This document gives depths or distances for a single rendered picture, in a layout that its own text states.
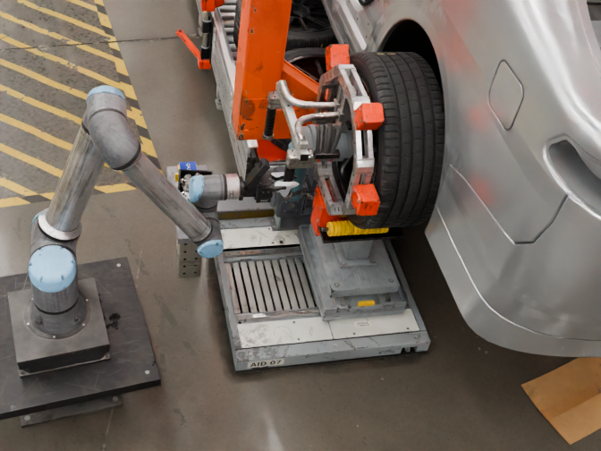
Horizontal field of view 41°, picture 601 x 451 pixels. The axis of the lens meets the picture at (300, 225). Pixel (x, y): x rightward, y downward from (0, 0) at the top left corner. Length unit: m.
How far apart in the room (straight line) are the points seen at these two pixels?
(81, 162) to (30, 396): 0.82
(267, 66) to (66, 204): 1.03
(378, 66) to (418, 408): 1.37
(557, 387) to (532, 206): 1.50
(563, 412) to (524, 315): 1.16
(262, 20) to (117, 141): 0.97
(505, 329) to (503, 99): 0.70
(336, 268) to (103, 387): 1.12
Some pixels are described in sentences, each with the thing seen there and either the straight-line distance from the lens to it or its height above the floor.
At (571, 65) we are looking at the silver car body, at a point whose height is 1.66.
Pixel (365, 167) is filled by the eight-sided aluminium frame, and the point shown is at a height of 0.96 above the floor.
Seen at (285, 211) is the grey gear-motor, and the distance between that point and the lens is 3.49.
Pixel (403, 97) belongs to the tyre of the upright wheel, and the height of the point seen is 1.15.
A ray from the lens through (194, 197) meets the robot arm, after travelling 2.74.
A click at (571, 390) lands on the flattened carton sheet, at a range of 3.61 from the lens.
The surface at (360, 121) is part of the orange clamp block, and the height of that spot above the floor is 1.12.
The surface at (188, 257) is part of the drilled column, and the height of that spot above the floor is 0.13.
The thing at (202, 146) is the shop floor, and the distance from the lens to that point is 4.22.
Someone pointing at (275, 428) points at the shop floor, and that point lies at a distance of 3.14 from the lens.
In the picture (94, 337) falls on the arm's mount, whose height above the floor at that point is 0.39.
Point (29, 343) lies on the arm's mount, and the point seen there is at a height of 0.39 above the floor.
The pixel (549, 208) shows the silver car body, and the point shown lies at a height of 1.35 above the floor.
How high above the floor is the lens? 2.68
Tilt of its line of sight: 44 degrees down
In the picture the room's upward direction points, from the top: 11 degrees clockwise
